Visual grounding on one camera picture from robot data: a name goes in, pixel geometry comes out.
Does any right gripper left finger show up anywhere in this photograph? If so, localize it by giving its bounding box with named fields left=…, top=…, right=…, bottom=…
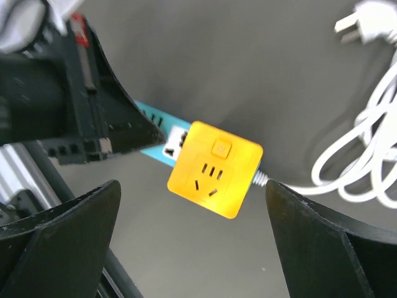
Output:
left=1, top=180, right=121, bottom=297

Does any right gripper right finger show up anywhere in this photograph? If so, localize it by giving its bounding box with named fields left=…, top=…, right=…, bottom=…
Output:
left=265, top=180, right=396, bottom=297

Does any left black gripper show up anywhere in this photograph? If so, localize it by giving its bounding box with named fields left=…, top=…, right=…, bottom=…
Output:
left=1, top=12, right=158, bottom=161

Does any teal rectangular power strip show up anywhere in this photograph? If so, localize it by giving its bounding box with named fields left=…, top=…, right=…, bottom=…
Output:
left=135, top=101, right=191, bottom=167

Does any yellow cube adapter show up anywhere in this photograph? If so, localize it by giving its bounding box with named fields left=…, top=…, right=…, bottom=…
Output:
left=167, top=121, right=263, bottom=219

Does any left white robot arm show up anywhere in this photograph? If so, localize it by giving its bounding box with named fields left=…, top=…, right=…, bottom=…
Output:
left=1, top=1, right=165, bottom=165

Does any white coiled cable with plug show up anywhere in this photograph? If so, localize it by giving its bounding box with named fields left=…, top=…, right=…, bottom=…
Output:
left=251, top=0, right=397, bottom=209

